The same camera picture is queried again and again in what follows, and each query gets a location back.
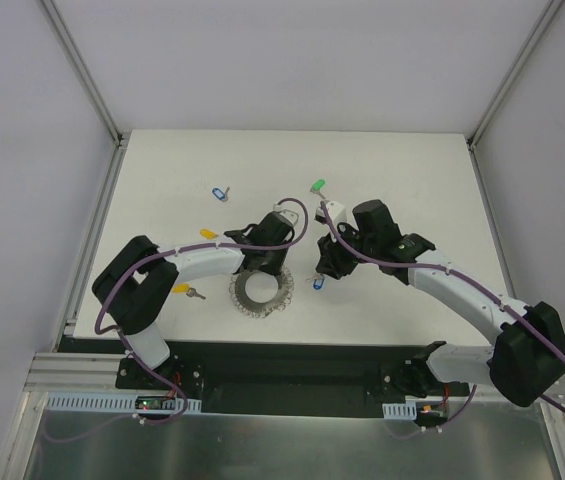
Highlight key with solid blue tag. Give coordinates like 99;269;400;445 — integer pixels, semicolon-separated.
305;272;326;291

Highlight metal disc keyring holder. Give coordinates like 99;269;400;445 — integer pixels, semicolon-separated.
229;267;294;318

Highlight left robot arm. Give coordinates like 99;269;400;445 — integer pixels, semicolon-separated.
91;204;306;390

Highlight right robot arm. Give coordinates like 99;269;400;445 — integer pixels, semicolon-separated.
315;200;565;407

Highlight key with yellow tag upper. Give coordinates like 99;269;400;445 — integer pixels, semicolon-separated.
199;228;219;240

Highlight key with yellow tag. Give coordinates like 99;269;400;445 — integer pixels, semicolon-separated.
199;228;219;240
171;283;206;300

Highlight key with green tag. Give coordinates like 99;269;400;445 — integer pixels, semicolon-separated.
310;179;326;200

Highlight key with blue outlined tag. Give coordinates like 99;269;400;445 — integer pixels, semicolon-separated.
211;187;230;202

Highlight key with yellow tag lower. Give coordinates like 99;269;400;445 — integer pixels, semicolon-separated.
171;283;206;300

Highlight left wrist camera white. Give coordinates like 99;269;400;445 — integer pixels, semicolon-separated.
273;203;299;227

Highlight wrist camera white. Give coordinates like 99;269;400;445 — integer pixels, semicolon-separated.
273;203;299;227
314;200;347;226

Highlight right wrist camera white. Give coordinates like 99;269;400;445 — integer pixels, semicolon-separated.
314;200;347;226

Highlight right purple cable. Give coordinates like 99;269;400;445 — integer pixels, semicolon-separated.
319;199;565;440

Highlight purple cable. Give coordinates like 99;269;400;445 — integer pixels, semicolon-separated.
41;197;311;444
319;199;565;440

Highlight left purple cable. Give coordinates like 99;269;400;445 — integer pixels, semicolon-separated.
41;197;311;444

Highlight left aluminium frame post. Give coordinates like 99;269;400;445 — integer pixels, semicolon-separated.
37;0;124;146

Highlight aluminium frame post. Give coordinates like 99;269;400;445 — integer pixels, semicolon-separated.
467;0;565;153
37;0;124;146

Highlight right aluminium frame post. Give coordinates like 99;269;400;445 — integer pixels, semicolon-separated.
467;0;565;153

